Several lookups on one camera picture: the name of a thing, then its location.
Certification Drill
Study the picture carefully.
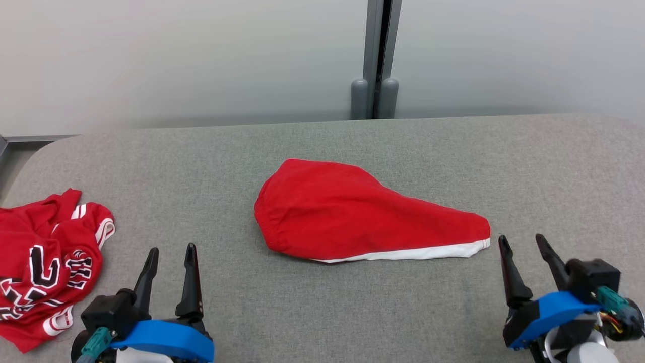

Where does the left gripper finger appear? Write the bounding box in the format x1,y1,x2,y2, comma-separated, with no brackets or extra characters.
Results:
133,247,160,317
175,243,205,320

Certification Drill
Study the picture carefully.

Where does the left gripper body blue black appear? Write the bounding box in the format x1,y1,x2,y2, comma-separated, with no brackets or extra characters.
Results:
111,316,216,363

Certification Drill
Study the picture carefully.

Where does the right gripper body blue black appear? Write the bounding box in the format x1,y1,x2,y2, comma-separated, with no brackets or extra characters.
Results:
502,290,604,351

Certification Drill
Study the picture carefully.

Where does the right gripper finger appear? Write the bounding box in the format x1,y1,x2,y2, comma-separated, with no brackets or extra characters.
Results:
535,233,573,292
498,234,534,310

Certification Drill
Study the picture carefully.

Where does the red basketball jersey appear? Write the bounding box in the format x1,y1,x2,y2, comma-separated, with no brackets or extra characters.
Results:
0,188,116,353

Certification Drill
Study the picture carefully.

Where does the red shorts white hem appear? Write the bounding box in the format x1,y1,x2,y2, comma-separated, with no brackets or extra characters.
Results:
253,158,492,264

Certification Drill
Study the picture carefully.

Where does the right arm cable teal plug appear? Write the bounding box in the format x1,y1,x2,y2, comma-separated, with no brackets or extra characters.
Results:
596,286,630,314

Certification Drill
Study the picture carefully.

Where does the arm cable teal plug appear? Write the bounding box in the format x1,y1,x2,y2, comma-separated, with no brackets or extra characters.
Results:
596,286,630,314
76,326,113,363

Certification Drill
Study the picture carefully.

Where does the left arm cable teal plug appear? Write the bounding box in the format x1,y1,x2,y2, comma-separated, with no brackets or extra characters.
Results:
76,326,113,363

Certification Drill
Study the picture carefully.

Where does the grey partition bottom rail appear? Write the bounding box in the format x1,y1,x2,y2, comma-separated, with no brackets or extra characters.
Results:
0,134,80,152

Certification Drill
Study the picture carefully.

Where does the grey partition post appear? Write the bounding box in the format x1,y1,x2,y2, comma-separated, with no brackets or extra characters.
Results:
350,0,404,120

